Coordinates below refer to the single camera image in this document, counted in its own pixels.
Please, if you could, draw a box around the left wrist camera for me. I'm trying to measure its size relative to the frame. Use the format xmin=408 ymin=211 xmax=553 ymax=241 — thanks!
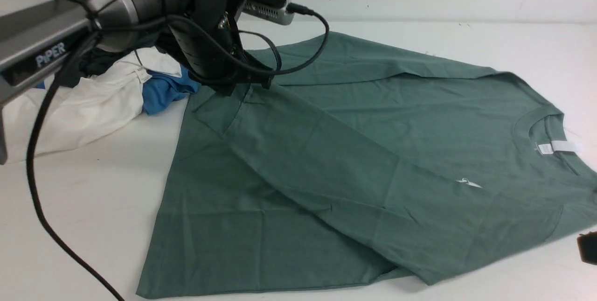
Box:
xmin=233 ymin=0 xmax=294 ymax=25

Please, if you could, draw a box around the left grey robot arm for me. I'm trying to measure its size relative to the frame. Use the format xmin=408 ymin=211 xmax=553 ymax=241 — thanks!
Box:
xmin=1 ymin=0 xmax=274 ymax=164

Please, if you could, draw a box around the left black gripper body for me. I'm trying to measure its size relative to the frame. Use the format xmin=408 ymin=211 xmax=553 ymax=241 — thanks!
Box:
xmin=159 ymin=0 xmax=273 ymax=96

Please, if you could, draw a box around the green long sleeve shirt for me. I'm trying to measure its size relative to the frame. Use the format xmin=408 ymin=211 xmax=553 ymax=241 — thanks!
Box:
xmin=136 ymin=33 xmax=597 ymax=299

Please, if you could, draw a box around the dark grey shirt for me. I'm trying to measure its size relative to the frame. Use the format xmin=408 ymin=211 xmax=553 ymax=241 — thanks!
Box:
xmin=60 ymin=32 xmax=162 ymax=88

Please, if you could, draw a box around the black camera cable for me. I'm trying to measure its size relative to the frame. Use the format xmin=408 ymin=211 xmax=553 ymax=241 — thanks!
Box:
xmin=27 ymin=3 xmax=330 ymax=301

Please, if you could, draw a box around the blue shirt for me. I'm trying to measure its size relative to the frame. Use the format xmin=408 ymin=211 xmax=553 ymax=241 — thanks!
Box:
xmin=58 ymin=63 xmax=201 ymax=116

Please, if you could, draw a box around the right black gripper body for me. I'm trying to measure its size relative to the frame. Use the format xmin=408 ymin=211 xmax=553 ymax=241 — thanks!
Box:
xmin=576 ymin=231 xmax=597 ymax=265

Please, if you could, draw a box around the white shirt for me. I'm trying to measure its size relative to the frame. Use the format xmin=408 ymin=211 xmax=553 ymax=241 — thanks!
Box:
xmin=2 ymin=48 xmax=182 ymax=163

